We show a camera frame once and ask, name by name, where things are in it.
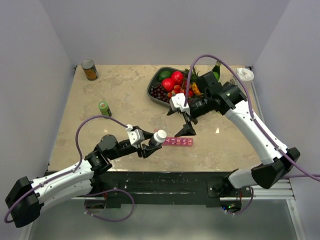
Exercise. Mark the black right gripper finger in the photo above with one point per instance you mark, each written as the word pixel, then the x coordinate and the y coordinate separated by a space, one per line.
pixel 171 111
pixel 187 129

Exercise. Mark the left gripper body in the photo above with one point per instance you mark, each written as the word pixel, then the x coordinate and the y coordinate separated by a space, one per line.
pixel 124 150

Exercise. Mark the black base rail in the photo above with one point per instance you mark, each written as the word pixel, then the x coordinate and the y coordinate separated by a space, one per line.
pixel 146 188

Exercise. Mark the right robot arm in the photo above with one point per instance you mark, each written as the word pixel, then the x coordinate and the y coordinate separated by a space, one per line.
pixel 231 102

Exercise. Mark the green lime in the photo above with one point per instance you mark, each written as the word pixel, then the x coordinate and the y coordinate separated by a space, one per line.
pixel 165 74

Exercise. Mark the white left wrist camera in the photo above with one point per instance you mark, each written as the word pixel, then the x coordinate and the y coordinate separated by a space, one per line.
pixel 135 135

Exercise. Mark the orange artificial pineapple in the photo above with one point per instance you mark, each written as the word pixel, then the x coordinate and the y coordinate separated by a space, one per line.
pixel 195 86

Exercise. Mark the green glass bottle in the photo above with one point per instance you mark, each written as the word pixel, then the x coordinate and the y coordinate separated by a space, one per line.
pixel 217 70

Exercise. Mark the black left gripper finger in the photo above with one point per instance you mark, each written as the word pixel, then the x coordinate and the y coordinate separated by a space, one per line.
pixel 148 150
pixel 146 134

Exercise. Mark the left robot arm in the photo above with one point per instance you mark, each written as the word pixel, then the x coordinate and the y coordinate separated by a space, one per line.
pixel 28 198

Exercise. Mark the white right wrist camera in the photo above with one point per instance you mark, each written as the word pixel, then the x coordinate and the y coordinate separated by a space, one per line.
pixel 178 102

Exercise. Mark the red apple upper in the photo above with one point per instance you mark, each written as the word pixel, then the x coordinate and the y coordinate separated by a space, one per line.
pixel 177 77

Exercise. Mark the white pill bottle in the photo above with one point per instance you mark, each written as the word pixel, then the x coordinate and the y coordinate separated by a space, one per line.
pixel 158 138

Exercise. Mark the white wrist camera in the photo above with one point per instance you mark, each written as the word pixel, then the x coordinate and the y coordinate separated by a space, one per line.
pixel 135 135
pixel 178 102

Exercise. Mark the dark purple grape bunch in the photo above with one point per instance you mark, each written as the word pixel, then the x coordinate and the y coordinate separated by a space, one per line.
pixel 158 92

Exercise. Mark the grey fruit tray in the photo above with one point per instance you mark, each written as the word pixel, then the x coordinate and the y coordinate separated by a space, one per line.
pixel 154 80

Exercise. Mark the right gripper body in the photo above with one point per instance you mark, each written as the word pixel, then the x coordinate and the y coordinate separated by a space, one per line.
pixel 199 106

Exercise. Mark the orange label tin can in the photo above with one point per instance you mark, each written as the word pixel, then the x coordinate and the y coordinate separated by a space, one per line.
pixel 90 69

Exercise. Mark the small green can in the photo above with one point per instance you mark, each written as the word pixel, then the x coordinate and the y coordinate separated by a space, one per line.
pixel 104 108

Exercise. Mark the pink weekly pill organizer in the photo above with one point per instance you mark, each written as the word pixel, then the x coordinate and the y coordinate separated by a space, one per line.
pixel 178 141

